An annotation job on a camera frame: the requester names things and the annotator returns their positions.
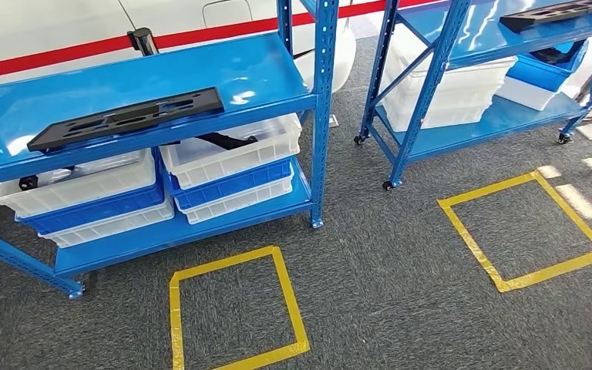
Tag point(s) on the white floor plate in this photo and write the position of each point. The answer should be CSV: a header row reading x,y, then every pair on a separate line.
x,y
333,121
590,132

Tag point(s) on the black plastic panel part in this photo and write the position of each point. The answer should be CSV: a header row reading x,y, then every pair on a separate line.
x,y
204,102
531,19

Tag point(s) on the blue metal shelf rack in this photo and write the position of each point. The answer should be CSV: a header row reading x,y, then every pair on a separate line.
x,y
429,87
122,76

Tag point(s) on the yellow floor tape square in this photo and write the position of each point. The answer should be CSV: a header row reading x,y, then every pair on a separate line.
x,y
176,327
556,270

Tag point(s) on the blue plastic crate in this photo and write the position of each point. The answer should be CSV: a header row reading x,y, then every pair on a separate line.
x,y
234,186
97,209
536,74

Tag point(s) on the white car with red stripe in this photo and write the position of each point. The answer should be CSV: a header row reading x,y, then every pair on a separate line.
x,y
46,25

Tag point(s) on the black chrome barrier post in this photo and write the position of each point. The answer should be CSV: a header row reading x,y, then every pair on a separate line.
x,y
143,43

